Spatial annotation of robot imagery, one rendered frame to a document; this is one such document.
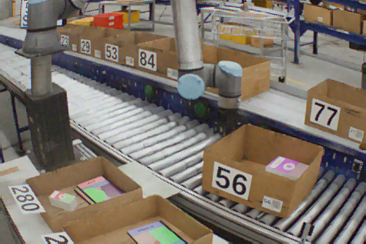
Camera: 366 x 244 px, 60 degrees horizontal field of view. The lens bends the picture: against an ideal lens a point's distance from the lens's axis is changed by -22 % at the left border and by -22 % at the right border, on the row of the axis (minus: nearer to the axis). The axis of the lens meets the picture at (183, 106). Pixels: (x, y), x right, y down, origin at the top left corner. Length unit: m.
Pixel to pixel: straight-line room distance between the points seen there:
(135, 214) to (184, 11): 0.70
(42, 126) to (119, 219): 0.55
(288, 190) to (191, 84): 0.50
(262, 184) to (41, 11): 1.06
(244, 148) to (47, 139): 0.84
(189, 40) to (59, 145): 0.71
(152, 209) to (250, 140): 0.55
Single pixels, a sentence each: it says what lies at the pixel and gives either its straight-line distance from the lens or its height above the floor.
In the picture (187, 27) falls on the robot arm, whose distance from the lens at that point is 1.30.
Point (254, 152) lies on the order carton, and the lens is 1.62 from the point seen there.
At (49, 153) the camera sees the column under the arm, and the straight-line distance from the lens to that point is 1.61.
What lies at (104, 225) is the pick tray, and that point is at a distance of 1.21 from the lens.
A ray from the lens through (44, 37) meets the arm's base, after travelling 1.47.
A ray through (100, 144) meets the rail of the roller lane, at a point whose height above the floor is 0.74.
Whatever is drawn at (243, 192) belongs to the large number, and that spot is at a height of 0.80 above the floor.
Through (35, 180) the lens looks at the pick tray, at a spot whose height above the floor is 0.83.
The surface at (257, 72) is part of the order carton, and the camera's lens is 1.99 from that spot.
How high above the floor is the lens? 1.56
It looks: 22 degrees down
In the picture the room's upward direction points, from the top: straight up
